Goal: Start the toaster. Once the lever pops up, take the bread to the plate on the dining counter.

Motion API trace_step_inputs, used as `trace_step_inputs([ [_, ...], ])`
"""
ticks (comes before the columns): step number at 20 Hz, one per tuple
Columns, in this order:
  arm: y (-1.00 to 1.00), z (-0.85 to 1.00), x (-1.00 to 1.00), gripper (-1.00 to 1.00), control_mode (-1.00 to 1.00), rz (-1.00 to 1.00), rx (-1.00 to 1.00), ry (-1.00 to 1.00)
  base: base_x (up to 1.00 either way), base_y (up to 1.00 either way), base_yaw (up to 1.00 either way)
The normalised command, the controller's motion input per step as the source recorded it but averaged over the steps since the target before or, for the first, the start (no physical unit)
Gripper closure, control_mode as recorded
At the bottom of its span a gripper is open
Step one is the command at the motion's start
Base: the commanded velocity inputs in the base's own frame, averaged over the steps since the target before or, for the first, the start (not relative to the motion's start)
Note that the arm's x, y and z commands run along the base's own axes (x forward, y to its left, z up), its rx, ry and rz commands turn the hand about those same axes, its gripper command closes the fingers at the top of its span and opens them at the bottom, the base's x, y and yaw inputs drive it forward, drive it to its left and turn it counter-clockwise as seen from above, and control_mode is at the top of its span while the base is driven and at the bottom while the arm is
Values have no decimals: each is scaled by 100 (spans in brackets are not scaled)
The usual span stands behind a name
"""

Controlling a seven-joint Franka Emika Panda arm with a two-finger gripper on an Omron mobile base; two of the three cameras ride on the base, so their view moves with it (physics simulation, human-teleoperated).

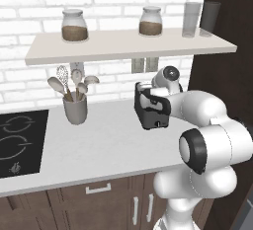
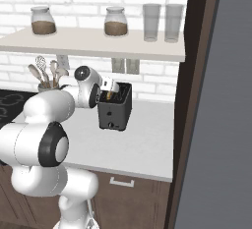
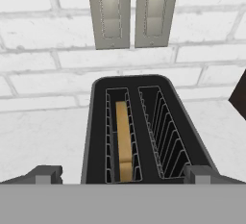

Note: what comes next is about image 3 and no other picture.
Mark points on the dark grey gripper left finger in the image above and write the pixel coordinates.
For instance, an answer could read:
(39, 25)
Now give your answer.
(44, 173)

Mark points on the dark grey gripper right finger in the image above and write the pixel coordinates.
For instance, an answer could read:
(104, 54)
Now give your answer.
(201, 172)

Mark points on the black toaster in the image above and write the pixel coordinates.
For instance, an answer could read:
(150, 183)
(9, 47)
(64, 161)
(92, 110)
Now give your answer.
(96, 144)

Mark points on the tan bread slice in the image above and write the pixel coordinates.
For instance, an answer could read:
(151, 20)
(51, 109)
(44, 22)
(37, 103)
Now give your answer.
(124, 138)

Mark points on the dark brown object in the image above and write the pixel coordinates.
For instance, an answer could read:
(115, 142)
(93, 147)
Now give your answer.
(240, 96)

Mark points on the beige wall switch plate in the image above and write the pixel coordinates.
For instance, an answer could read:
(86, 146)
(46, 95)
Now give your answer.
(109, 13)
(156, 11)

